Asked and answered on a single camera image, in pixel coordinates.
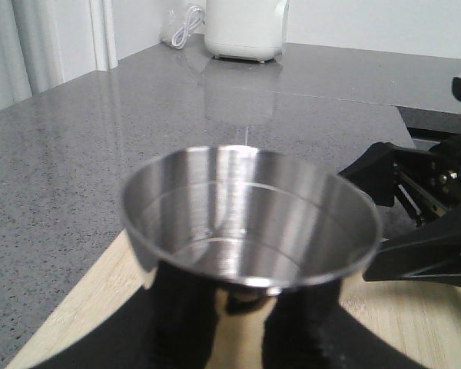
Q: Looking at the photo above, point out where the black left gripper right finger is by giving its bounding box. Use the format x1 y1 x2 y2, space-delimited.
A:
262 281 423 368

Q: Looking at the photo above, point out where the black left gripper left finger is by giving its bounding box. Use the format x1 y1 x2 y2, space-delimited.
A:
38 263 217 368

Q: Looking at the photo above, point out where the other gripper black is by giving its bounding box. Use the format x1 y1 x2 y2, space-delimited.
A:
338 135 461 288

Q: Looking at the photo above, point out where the steel double jigger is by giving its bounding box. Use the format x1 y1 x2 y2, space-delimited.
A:
121 145 383 368

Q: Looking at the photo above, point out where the light wooden cutting board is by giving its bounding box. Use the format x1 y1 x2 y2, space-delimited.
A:
8 231 461 368

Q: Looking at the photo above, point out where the white appliance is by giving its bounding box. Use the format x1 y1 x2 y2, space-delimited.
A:
204 0 289 63

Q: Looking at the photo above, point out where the grey curtain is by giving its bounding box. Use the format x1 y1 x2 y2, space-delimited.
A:
0 1 118 110

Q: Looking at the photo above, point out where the white coiled cable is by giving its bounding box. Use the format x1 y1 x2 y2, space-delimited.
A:
159 2 204 50

